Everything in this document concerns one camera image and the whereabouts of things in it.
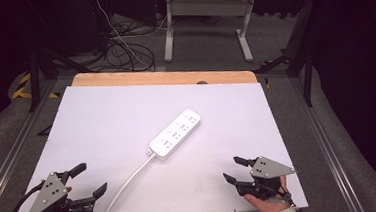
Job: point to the white power strip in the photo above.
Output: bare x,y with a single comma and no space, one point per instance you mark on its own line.
174,135

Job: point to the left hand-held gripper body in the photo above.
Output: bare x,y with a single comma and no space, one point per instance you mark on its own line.
48,196

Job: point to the person's right hand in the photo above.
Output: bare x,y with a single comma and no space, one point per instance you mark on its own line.
271,206

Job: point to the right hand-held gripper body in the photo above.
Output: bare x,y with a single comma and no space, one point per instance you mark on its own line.
269,169

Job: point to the yellow black floor tape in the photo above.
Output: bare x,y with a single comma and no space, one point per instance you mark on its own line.
21,91

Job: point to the white metal desk frame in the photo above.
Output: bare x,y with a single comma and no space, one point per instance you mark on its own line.
207,6

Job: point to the aluminium floor rail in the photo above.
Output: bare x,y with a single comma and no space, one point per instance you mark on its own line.
11,158
329,146

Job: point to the black metal stand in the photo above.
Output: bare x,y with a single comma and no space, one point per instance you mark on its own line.
306,64
34,80

